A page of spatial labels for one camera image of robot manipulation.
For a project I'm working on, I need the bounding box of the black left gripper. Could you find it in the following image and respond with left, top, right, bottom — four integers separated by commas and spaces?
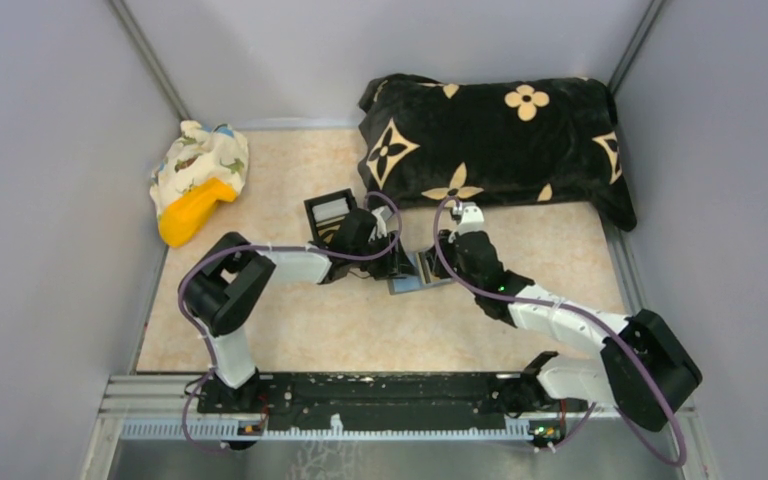
351, 231, 420, 282

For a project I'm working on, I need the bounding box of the black compartment tray box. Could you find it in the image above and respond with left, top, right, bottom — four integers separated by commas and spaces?
303, 188, 357, 245

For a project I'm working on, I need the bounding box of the grey card holder wallet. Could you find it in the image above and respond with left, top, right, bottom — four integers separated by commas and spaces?
387, 248, 453, 295

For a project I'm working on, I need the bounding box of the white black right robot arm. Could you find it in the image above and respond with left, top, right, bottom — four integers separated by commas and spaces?
434, 229, 703, 432

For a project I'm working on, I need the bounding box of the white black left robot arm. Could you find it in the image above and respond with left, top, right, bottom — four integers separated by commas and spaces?
178, 207, 403, 414

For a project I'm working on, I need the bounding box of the black floral pillow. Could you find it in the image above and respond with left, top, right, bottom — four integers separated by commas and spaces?
357, 74, 637, 231

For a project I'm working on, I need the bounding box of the yellow cloth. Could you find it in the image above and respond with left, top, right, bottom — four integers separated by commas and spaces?
158, 178, 239, 248

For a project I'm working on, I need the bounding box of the dinosaur print cloth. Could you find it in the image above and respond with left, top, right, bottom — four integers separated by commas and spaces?
149, 120, 250, 215

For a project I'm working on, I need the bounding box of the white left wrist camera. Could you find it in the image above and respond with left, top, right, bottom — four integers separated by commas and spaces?
370, 206, 393, 240

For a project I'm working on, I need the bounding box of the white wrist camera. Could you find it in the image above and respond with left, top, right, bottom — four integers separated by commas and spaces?
451, 202, 485, 236
370, 206, 393, 240

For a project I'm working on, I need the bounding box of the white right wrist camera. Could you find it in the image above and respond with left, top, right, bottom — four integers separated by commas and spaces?
451, 202, 485, 236

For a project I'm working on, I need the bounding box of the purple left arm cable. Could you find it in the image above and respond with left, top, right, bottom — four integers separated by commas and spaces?
177, 192, 404, 455

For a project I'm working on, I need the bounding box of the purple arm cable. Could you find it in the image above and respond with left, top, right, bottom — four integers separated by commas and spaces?
431, 195, 689, 468
177, 192, 404, 455

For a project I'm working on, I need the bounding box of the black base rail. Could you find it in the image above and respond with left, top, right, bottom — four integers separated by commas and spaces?
195, 370, 589, 435

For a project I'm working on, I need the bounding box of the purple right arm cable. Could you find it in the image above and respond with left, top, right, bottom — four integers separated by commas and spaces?
431, 195, 689, 468

